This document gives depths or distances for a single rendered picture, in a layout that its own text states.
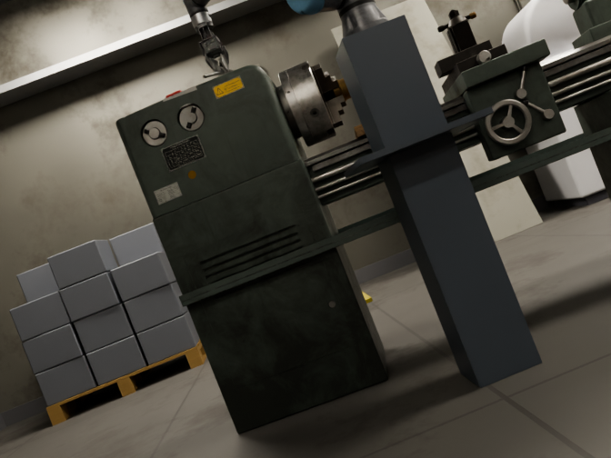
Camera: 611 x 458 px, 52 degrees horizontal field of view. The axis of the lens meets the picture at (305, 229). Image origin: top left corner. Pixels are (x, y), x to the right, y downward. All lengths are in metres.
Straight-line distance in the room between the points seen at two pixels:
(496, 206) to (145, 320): 2.70
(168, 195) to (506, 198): 3.15
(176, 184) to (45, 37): 3.69
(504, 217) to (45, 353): 3.42
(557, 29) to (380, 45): 3.37
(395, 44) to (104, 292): 3.13
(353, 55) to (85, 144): 3.96
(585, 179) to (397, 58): 3.28
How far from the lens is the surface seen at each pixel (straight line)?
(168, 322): 4.48
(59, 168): 5.64
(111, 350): 4.57
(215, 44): 2.46
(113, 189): 5.49
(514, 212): 4.93
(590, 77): 2.52
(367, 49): 1.90
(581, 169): 5.02
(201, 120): 2.36
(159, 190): 2.37
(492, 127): 2.27
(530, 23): 5.14
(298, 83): 2.42
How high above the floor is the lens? 0.63
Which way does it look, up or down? level
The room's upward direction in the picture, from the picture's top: 22 degrees counter-clockwise
